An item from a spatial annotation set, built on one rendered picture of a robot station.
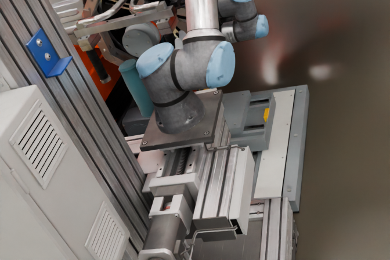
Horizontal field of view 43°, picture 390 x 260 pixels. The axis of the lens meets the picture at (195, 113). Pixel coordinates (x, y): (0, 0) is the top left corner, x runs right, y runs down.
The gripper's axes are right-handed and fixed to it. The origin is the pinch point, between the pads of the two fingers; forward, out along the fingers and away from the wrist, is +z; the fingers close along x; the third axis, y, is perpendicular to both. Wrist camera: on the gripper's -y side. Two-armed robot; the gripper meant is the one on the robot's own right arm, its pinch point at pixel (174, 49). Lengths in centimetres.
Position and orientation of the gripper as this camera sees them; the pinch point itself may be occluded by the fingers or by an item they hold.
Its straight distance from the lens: 184.5
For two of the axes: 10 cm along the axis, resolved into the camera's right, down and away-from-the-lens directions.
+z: -9.2, 1.3, 3.8
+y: -3.3, -7.7, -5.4
